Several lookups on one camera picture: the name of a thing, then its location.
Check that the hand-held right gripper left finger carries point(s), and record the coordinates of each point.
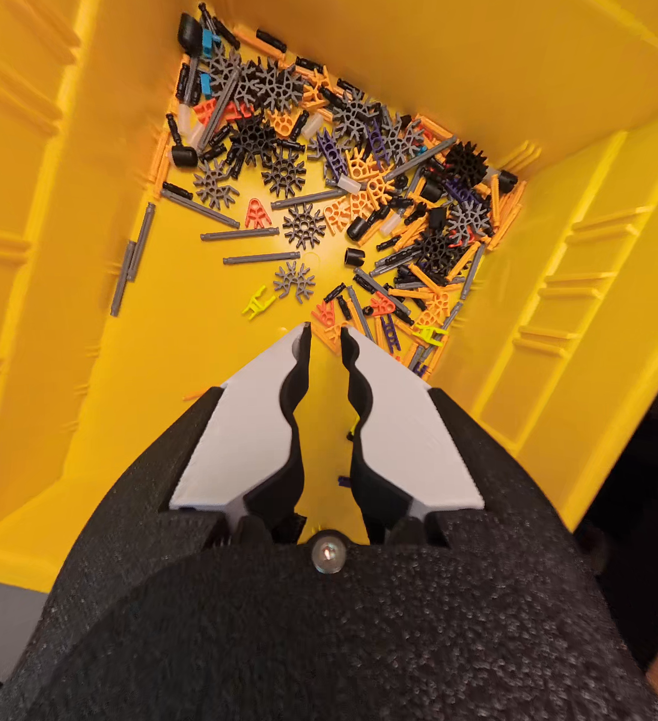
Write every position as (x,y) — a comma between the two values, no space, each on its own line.
(238,445)

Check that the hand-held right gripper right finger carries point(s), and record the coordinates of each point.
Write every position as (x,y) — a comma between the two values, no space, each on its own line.
(413,445)

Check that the yellow storage bin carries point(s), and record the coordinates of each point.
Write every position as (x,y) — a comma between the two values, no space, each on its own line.
(53,281)

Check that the pile of toy parts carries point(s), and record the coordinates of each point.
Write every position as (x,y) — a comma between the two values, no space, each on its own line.
(278,84)

